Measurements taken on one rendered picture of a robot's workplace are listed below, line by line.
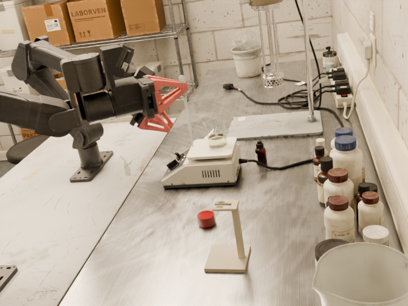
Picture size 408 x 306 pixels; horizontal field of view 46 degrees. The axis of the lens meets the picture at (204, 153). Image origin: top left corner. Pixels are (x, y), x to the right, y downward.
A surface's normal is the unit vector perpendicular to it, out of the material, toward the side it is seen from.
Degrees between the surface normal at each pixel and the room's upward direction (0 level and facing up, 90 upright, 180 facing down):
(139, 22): 93
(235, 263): 0
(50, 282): 0
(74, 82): 90
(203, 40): 90
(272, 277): 0
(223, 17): 90
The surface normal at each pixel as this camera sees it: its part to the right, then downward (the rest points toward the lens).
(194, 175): -0.18, 0.41
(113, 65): 0.35, 0.32
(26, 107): 0.14, 0.22
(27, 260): -0.15, -0.91
